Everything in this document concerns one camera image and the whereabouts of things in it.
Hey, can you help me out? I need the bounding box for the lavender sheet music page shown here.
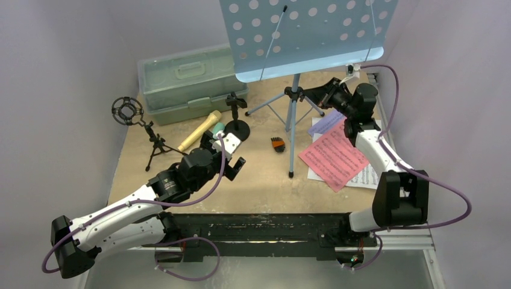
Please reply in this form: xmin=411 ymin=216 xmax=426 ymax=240
xmin=307 ymin=110 xmax=345 ymax=137

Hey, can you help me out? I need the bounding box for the orange black hex key set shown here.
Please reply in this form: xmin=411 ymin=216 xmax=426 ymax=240
xmin=271 ymin=137 xmax=286 ymax=154

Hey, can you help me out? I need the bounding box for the light blue music stand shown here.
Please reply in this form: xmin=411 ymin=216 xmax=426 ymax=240
xmin=218 ymin=0 xmax=400 ymax=178

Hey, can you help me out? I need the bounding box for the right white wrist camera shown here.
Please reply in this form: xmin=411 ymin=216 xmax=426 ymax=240
xmin=339 ymin=64 xmax=361 ymax=85

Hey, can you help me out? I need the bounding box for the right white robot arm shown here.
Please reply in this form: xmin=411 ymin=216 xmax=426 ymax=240
xmin=300 ymin=78 xmax=429 ymax=245

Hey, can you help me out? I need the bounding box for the white sheet music page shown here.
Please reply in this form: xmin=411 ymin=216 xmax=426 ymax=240
xmin=312 ymin=117 xmax=326 ymax=126
xmin=307 ymin=133 xmax=379 ymax=189

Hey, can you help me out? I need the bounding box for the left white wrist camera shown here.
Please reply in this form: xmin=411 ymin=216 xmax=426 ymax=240
xmin=212 ymin=133 xmax=242 ymax=160

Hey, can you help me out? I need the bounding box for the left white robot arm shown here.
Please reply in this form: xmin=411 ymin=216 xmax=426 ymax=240
xmin=42 ymin=131 xmax=246 ymax=279

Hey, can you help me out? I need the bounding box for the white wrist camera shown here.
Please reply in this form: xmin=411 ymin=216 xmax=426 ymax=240
xmin=339 ymin=64 xmax=361 ymax=85
xmin=212 ymin=133 xmax=242 ymax=160

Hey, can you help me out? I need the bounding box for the grey-green plastic toolbox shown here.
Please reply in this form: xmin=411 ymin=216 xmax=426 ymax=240
xmin=137 ymin=44 xmax=249 ymax=125

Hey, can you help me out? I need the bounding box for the cream yellow microphone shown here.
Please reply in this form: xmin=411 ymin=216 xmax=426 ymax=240
xmin=177 ymin=110 xmax=222 ymax=152

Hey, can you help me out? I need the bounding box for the black round-base microphone stand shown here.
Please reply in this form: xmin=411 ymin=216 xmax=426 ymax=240
xmin=224 ymin=92 xmax=250 ymax=141

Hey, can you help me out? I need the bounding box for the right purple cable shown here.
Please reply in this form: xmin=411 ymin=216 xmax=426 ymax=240
xmin=359 ymin=64 xmax=473 ymax=231

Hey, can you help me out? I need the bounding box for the mint green microphone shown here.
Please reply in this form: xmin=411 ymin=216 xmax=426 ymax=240
xmin=212 ymin=122 xmax=225 ymax=140

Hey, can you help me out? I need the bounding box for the black tripod microphone stand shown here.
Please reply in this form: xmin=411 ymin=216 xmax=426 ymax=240
xmin=111 ymin=96 xmax=187 ymax=172

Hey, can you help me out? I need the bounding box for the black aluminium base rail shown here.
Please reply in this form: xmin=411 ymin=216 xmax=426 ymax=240
xmin=81 ymin=213 xmax=444 ymax=264

